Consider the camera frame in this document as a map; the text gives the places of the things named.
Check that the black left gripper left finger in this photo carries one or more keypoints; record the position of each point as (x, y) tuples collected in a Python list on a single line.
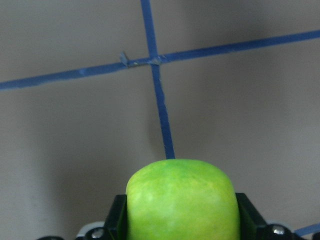
[(115, 223)]

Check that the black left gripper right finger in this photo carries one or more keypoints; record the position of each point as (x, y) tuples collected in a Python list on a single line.
[(252, 225)]

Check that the green apple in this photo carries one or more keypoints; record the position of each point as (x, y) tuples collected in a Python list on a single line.
[(181, 199)]

